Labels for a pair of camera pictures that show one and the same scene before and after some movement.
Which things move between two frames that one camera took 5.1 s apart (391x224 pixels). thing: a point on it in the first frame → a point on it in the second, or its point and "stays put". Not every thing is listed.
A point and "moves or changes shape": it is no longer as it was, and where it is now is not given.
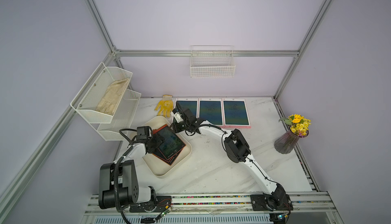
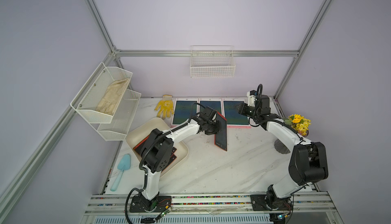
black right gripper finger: [176, 128] → [246, 110]
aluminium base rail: [289, 202] stays put
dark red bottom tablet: [170, 150] moves or changes shape
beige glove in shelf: [110, 101] stays put
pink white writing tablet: [192, 104] stays put
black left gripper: [159, 140] → [218, 129]
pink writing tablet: [211, 110] stays put
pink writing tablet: [235, 114] stays put
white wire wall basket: [212, 61] stays put
